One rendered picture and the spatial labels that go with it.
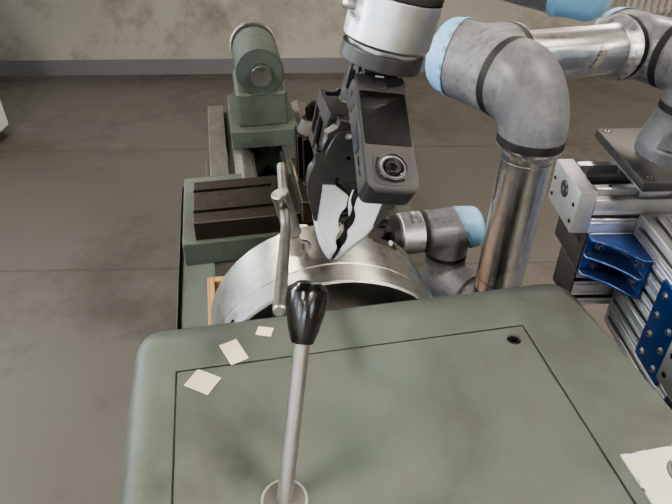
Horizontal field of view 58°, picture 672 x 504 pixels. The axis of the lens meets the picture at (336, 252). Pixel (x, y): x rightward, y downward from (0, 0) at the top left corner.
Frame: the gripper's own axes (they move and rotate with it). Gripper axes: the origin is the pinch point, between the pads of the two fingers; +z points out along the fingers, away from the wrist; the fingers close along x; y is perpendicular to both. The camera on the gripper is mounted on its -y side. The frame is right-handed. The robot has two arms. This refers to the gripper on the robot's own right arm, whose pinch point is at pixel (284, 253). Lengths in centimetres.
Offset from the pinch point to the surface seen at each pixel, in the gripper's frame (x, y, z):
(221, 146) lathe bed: -21, 86, 10
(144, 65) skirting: -100, 405, 67
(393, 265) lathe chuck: 13.7, -23.9, -11.7
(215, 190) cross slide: -11.1, 42.9, 11.7
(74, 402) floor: -108, 73, 71
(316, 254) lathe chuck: 16.1, -23.1, -2.0
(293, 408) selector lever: 25, -53, 4
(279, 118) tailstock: -14, 87, -8
